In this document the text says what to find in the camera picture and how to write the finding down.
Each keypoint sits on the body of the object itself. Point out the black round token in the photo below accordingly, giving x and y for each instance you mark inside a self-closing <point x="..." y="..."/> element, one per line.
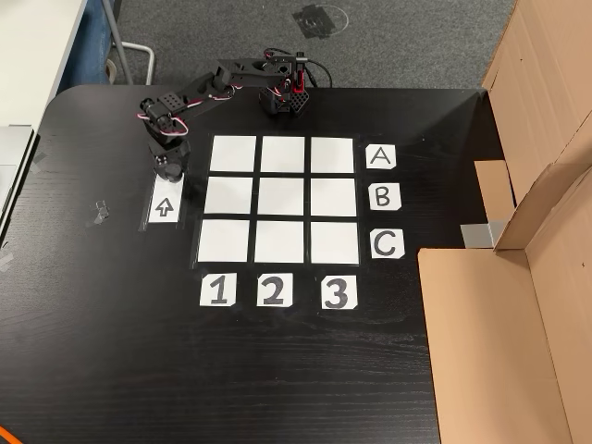
<point x="172" y="176"/>

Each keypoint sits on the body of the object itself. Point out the white paper grid square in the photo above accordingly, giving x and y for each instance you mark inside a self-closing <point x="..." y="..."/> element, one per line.
<point x="279" y="242"/>
<point x="332" y="155"/>
<point x="229" y="195"/>
<point x="334" y="197"/>
<point x="281" y="196"/>
<point x="283" y="154"/>
<point x="335" y="243"/>
<point x="224" y="240"/>
<point x="233" y="152"/>

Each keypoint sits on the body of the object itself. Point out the white arrow paper sheet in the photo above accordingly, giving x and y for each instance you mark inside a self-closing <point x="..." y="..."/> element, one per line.
<point x="165" y="208"/>

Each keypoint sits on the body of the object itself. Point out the grey tape piece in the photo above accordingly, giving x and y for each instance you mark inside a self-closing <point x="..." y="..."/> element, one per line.
<point x="40" y="161"/>
<point x="5" y="262"/>
<point x="98" y="215"/>

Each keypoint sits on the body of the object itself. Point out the white metal table leg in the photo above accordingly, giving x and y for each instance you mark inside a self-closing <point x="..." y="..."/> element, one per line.
<point x="121" y="46"/>

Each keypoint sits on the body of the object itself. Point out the paper sheet number 1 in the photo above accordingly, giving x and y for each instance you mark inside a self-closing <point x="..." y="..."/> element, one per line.
<point x="218" y="289"/>

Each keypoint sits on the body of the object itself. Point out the red black clamp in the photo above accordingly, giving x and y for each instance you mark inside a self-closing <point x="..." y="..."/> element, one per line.
<point x="299" y="78"/>

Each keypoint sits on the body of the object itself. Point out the silver laptop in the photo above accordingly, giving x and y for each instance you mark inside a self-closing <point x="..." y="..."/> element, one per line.
<point x="11" y="171"/>

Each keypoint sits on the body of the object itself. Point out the paper sheet number 2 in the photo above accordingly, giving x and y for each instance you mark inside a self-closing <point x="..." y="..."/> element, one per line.
<point x="275" y="289"/>

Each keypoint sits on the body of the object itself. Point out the white desk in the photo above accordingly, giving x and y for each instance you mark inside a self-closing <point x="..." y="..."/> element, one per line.
<point x="32" y="55"/>

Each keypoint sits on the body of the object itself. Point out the black floor tape patch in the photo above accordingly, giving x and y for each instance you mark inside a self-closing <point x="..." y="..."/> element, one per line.
<point x="316" y="22"/>

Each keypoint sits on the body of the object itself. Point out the paper sheet letter A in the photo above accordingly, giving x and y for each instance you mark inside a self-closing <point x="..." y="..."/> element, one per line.
<point x="381" y="156"/>

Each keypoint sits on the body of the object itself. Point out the paper sheet number 3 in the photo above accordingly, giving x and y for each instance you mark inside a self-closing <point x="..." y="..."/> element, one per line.
<point x="339" y="292"/>

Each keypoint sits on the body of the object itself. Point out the paper sheet letter B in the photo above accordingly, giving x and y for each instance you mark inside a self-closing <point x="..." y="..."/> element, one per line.
<point x="385" y="196"/>

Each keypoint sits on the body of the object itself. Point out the paper sheet letter C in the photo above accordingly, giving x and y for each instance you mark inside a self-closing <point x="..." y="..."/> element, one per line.
<point x="387" y="244"/>

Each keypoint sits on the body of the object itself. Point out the brown cardboard panel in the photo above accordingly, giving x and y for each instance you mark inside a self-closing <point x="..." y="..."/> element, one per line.
<point x="485" y="347"/>
<point x="541" y="92"/>

